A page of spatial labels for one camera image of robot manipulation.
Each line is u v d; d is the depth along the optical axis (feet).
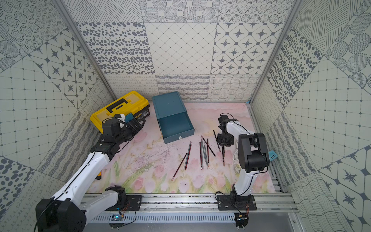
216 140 3.02
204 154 3.04
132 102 3.22
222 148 3.11
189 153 3.04
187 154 3.01
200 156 2.98
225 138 2.56
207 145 3.13
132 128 2.30
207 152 3.04
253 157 1.62
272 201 2.51
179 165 2.88
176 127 2.81
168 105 2.97
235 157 2.89
